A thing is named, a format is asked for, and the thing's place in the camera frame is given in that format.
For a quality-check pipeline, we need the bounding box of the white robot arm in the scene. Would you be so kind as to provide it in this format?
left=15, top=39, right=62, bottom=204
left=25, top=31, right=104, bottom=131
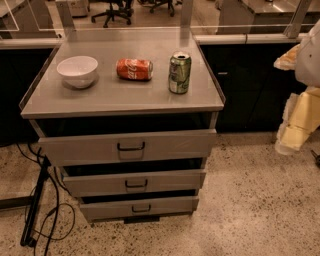
left=274, top=21, right=320, bottom=155

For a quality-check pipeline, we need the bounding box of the grey drawer cabinet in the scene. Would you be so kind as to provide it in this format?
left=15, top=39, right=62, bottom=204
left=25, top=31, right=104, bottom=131
left=18, top=27, right=226, bottom=225

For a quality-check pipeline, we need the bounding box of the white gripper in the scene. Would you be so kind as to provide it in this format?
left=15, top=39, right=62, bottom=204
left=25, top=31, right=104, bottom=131
left=274, top=44, right=320, bottom=155

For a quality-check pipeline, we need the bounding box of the black metal stand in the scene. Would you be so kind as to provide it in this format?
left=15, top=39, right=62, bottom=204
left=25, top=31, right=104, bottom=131
left=20, top=157, right=50, bottom=247

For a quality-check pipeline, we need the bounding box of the black office chair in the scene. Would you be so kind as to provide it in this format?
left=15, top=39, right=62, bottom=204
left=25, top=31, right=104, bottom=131
left=137, top=0, right=184, bottom=18
left=91, top=0, right=134, bottom=28

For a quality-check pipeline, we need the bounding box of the crushed red cola can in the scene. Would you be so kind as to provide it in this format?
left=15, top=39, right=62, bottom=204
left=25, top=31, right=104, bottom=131
left=116, top=58, right=153, bottom=81

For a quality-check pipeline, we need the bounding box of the green soda can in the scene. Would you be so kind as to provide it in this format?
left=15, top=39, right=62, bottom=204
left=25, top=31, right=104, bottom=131
left=168, top=51, right=192, bottom=94

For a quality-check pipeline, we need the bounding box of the white ceramic bowl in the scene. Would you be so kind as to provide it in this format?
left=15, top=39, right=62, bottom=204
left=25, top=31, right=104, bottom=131
left=57, top=56, right=98, bottom=89

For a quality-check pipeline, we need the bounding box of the grey drawer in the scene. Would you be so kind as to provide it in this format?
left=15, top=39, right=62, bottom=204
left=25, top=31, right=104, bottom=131
left=64, top=169, right=205, bottom=197
left=39, top=129, right=215, bottom=166
left=80, top=196, right=199, bottom=221

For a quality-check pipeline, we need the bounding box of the black floor cable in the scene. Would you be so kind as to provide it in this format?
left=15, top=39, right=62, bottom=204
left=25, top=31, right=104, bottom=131
left=15, top=143, right=76, bottom=256

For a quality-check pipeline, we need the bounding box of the dark low cabinet right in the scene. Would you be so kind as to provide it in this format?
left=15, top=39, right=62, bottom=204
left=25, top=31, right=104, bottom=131
left=201, top=43, right=306, bottom=133

